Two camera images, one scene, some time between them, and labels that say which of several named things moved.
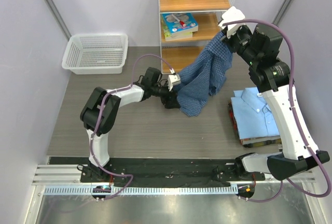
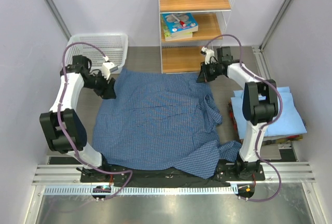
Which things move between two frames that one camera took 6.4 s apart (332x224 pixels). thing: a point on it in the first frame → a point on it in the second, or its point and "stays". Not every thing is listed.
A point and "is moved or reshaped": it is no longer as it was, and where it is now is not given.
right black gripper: [243, 29] → [203, 77]
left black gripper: [171, 102] → [107, 91]
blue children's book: [175, 27] stays
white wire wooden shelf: [191, 7] stays
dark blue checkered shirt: [204, 76] is moved or reshaped
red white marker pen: [181, 23] stays
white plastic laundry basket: [98, 54] stays
